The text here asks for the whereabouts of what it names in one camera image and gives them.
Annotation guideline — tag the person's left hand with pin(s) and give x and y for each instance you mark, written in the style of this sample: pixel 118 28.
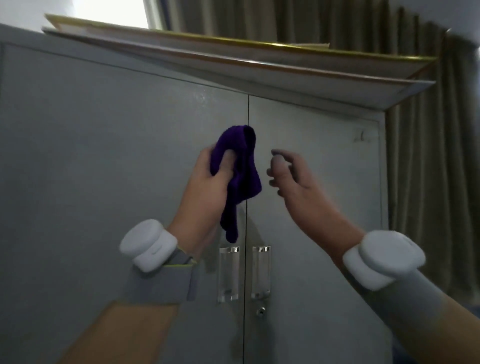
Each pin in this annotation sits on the person's left hand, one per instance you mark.
pixel 202 202

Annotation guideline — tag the person's right hand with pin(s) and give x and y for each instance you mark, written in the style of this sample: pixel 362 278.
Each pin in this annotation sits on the person's right hand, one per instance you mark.
pixel 311 202

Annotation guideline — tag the purple cleaning cloth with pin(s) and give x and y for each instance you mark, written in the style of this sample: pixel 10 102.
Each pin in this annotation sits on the purple cleaning cloth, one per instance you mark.
pixel 245 180

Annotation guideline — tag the grey metal cabinet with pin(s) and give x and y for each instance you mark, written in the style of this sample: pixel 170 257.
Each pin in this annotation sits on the grey metal cabinet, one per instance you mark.
pixel 93 168

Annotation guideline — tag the white left wrist tracker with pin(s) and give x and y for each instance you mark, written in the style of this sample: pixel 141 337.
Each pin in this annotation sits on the white left wrist tracker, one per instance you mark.
pixel 148 243

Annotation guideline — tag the white wrist tracker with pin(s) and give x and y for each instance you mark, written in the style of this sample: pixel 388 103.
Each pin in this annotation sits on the white wrist tracker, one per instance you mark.
pixel 148 243
pixel 382 258

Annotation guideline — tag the white right wrist tracker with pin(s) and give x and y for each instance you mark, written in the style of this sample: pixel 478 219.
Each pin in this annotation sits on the white right wrist tracker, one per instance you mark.
pixel 382 258

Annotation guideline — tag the grey left wristband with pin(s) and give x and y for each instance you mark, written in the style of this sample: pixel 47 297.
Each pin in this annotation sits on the grey left wristband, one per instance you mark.
pixel 161 285

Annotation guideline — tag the grey wristband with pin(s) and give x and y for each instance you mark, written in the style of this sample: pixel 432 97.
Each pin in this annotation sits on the grey wristband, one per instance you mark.
pixel 161 285
pixel 408 300

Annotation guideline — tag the brown framed board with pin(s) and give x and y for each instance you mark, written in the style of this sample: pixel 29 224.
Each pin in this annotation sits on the brown framed board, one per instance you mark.
pixel 337 88

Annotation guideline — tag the olive curtain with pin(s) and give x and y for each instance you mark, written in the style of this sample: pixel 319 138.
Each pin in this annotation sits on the olive curtain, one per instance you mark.
pixel 431 168

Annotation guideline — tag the grey right wristband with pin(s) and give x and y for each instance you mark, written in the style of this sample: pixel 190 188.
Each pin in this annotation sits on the grey right wristband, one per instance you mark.
pixel 408 300

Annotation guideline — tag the gold framed board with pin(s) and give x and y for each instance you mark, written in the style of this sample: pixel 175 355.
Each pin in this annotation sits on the gold framed board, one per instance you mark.
pixel 300 60

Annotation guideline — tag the bright window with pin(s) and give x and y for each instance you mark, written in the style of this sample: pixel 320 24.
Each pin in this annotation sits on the bright window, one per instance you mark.
pixel 112 13

